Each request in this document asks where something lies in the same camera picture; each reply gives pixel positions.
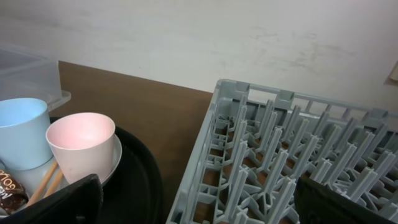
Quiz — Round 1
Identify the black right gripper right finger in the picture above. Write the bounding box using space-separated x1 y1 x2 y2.
294 178 394 224

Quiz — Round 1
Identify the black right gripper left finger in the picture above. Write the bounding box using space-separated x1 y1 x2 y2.
1 174 103 224

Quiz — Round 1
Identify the pink plastic cup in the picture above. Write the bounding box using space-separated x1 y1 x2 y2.
45 112 116 184

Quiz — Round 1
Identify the blue plastic cup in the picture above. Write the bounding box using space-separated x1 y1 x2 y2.
1 98 53 170

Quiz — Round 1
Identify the grey dishwasher rack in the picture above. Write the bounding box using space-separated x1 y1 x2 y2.
167 80 397 223

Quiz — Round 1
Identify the lower wooden chopstick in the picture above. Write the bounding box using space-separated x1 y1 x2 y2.
44 170 63 198

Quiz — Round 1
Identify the wooden chopstick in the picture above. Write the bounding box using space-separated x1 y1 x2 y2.
26 160 58 207
44 170 63 198

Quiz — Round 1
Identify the upper wooden chopstick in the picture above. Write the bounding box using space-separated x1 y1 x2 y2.
26 160 58 207

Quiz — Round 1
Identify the black round tray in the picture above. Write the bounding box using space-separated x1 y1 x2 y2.
49 116 164 224

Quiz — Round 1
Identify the grey round plate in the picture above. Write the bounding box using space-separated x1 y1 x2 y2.
0 133 123 217

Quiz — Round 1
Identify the clear plastic bin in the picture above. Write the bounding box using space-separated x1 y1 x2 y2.
1 43 72 111

